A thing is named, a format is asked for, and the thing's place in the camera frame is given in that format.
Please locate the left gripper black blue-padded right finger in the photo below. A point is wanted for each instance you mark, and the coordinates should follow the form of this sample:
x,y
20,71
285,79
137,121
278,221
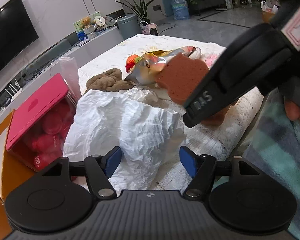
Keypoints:
x,y
201,169

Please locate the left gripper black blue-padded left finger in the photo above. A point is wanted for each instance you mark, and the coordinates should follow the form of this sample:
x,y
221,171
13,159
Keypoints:
x,y
98,171

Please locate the white paper bag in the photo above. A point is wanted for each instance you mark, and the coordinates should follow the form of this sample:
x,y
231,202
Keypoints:
x,y
148,136

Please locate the shiny foil snack bag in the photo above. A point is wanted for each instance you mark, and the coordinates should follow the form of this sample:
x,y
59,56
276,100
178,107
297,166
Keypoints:
x,y
152,63

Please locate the clear plastic bag white filling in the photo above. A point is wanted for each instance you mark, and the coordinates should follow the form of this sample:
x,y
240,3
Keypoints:
x,y
140,94

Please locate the person's right hand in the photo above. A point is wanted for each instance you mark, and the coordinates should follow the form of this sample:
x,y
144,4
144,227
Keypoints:
x,y
292,110

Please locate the pink lidded clear box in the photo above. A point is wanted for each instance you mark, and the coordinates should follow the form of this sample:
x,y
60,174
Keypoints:
x,y
39,126

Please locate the orange cardboard box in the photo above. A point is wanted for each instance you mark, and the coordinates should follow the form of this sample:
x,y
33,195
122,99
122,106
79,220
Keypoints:
x,y
12,174

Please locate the teal patterned fabric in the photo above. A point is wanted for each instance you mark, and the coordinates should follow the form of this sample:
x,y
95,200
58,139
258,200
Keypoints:
x,y
273,145

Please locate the brown knitted plush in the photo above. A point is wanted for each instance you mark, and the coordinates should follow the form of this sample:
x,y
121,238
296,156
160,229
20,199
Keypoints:
x,y
109,81

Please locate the blue water jug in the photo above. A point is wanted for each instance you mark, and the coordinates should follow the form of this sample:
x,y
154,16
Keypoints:
x,y
180,10

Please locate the red strawberry plush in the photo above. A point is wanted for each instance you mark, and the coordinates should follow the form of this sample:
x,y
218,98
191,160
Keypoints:
x,y
131,61

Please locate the white wifi router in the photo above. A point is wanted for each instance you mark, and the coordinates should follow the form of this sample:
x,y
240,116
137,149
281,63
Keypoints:
x,y
13,89

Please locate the white marble tv console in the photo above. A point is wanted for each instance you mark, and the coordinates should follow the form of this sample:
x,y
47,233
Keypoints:
x,y
82,55

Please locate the small pink heater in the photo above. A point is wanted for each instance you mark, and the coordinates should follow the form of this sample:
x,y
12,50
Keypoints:
x,y
149,28

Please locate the green potted plant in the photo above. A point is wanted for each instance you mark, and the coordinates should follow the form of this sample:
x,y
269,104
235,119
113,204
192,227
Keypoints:
x,y
140,8

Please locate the grey trash bin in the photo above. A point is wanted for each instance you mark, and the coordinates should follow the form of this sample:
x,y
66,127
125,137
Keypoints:
x,y
128,26

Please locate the teddy bear figure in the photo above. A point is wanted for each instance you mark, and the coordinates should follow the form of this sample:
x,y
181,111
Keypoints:
x,y
86,22

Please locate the black television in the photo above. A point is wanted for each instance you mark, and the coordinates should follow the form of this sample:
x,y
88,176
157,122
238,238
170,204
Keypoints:
x,y
16,31

